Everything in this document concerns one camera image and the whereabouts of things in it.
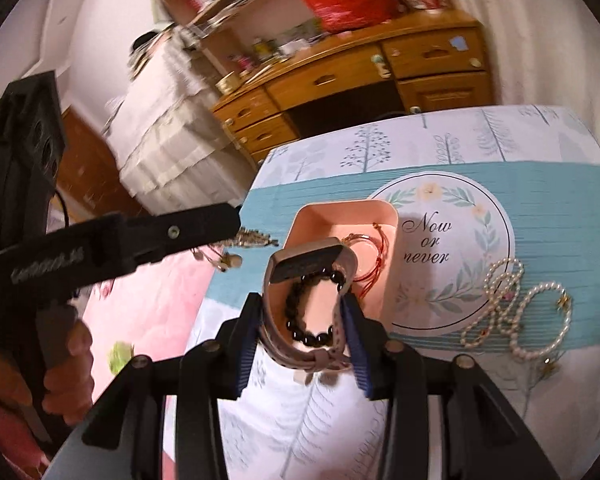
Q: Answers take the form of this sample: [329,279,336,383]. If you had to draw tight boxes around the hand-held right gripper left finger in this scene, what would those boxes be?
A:
[46,292,266,480]

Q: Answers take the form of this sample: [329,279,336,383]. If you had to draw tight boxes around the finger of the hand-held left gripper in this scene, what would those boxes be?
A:
[120,203,242,270]

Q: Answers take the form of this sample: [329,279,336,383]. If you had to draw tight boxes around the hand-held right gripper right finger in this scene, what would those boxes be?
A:
[340,294,562,480]

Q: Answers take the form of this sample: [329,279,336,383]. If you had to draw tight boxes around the pink smartwatch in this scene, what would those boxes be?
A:
[257,237,359,374]

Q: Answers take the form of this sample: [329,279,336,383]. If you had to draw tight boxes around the gold chain necklace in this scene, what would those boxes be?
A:
[190,227,282,272]

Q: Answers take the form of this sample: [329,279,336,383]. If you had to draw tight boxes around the black bead bracelet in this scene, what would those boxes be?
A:
[283,270,349,349]

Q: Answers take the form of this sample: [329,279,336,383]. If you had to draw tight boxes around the pink tray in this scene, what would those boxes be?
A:
[279,199,400,330]

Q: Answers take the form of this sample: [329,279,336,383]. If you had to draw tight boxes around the person's left hand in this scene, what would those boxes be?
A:
[0,319,95,427]

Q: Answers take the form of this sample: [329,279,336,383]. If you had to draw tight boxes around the brown wooden cabinet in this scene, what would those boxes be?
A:
[55,105,142,222]

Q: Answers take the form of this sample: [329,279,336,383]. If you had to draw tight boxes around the tree print tablecloth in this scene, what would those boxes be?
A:
[162,104,600,480]

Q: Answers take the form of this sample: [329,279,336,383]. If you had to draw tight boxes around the pink blanket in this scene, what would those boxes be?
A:
[74,245,222,413]

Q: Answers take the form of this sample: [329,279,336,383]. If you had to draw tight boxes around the white lace cloth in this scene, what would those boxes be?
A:
[101,35,262,217]

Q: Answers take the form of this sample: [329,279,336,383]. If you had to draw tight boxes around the gold tin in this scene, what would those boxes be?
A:
[214,72,242,94]

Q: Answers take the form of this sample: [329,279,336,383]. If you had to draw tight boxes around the wooden shelf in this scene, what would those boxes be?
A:
[129,0,341,98]

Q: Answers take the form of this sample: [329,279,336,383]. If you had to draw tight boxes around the wooden desk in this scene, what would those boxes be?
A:
[211,9,497,169]

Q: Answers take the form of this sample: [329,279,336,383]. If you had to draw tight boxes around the teal placemat with wreath print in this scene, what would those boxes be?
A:
[204,159,600,352]

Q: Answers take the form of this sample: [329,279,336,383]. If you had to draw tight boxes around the black cable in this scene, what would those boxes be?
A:
[54,187,72,228]

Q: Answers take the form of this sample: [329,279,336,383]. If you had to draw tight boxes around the red string bracelet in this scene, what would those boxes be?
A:
[342,222,389,302]

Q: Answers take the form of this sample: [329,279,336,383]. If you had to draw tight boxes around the pearl bracelet with coloured beads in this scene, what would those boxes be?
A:
[459,285,525,350]

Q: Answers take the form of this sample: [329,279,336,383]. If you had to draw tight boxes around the small pearl bracelet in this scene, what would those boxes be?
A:
[482,258,526,313]

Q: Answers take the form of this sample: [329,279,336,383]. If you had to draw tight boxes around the pearl bracelet with gold charms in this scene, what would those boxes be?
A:
[509,281,575,380]

